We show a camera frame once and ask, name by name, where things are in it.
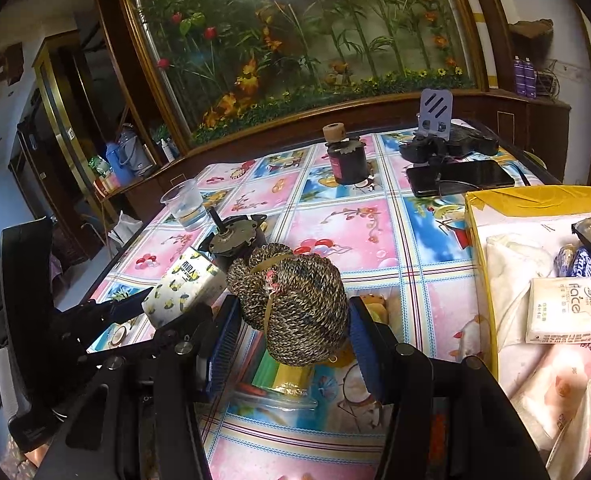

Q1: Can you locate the lemon print tissue pack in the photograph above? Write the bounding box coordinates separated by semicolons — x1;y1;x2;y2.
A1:
142;247;226;330

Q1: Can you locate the brown knitted yarn hat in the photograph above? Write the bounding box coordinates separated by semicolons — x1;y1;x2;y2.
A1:
227;243;350;366

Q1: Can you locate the white face tissue pack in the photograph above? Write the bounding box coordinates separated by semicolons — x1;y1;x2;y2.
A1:
524;278;591;344

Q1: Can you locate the red white tissue pack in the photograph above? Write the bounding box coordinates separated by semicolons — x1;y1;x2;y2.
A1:
546;379;591;479

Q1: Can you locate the blue white tissue pack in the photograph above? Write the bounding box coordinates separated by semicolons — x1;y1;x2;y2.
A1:
553;244;591;278

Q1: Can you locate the rainbow coloured paper pack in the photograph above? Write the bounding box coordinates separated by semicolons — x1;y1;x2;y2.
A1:
236;336;314;401

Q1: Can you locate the black grinder jar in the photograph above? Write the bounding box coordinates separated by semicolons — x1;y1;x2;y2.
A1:
198;207;268;272

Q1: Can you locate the clear plastic cup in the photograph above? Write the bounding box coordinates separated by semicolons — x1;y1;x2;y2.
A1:
160;179;208;230

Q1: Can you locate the yellow cardboard box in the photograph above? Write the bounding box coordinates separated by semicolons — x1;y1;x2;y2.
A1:
463;184;591;480

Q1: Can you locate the black smartphone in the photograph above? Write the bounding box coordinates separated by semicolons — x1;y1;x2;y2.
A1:
406;160;515;198

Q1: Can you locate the black jar with cork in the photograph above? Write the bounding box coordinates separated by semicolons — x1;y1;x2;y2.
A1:
323;122;370;185

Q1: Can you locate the purple phone stand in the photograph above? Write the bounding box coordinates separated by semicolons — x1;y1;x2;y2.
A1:
417;88;453;141

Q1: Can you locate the flower aquarium display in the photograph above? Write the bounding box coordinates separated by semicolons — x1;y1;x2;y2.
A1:
120;0;482;148

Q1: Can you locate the purple bottles pair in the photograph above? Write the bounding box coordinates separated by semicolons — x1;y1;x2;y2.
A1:
513;56;537;99

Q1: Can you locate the white yellow rolled poster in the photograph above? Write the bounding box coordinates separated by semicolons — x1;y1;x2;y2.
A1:
451;0;499;90

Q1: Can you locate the black camera gear pile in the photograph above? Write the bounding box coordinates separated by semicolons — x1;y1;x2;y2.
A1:
399;125;499;165

